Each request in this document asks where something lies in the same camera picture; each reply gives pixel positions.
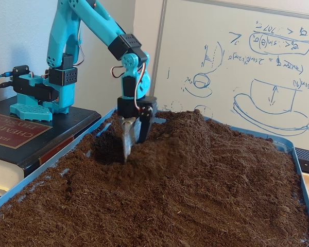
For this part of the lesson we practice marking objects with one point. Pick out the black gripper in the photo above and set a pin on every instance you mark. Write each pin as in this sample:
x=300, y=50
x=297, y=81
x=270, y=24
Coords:
x=127, y=107

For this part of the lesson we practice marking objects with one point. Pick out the whiteboard with blue drawings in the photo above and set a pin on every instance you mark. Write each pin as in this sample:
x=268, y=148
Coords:
x=195, y=38

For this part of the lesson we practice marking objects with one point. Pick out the blue plastic tray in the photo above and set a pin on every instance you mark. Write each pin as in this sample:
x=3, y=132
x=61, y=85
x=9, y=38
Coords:
x=285, y=144

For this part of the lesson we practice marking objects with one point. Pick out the brown soil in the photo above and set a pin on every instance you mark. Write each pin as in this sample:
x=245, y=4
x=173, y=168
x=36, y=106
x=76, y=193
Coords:
x=170, y=200

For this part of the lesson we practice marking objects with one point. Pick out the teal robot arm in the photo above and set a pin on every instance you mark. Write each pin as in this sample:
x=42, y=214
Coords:
x=92, y=18

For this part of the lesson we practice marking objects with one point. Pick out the black chemistry physics handbook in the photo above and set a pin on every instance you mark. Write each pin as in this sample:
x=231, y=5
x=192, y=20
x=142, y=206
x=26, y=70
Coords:
x=54, y=133

